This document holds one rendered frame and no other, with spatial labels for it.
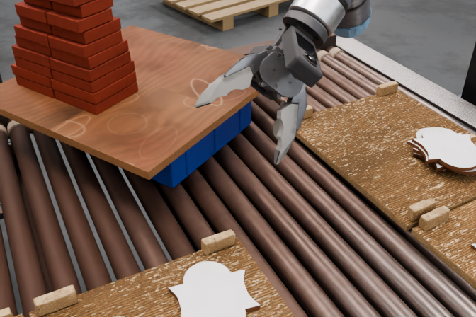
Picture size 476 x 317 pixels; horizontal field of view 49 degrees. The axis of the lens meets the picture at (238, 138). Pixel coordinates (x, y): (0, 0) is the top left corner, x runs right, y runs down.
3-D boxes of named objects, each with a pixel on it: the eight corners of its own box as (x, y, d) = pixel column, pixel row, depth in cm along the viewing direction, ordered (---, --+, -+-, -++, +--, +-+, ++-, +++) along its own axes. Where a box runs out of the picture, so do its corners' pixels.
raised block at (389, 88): (392, 89, 137) (394, 80, 135) (397, 92, 135) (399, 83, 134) (375, 94, 134) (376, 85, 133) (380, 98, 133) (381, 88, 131)
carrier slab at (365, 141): (394, 93, 138) (395, 88, 137) (532, 175, 108) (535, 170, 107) (283, 126, 124) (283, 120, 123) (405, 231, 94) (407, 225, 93)
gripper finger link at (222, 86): (187, 105, 76) (244, 85, 78) (198, 108, 70) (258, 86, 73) (180, 85, 75) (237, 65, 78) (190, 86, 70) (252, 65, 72)
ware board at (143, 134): (132, 30, 148) (131, 25, 147) (286, 73, 125) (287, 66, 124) (-26, 103, 113) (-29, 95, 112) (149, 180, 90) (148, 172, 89)
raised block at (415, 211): (428, 206, 97) (431, 195, 96) (435, 212, 96) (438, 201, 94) (404, 217, 95) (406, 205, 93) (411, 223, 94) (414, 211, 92)
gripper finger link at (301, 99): (302, 129, 78) (302, 71, 77) (307, 131, 76) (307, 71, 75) (273, 131, 76) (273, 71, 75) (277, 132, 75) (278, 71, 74)
